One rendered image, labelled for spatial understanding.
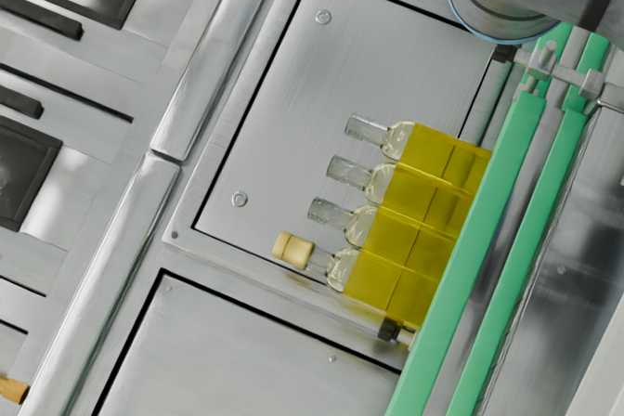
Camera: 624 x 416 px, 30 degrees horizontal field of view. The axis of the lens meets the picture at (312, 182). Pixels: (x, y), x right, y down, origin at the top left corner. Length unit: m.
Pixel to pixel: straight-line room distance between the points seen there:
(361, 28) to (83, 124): 0.41
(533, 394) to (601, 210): 0.21
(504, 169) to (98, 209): 0.58
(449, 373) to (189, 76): 0.59
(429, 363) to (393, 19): 0.57
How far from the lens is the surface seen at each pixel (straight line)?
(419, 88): 1.59
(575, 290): 1.26
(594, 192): 1.29
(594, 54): 1.46
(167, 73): 1.64
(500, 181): 1.29
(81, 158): 1.64
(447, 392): 1.25
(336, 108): 1.58
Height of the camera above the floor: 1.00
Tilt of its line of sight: 6 degrees up
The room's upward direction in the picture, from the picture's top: 67 degrees counter-clockwise
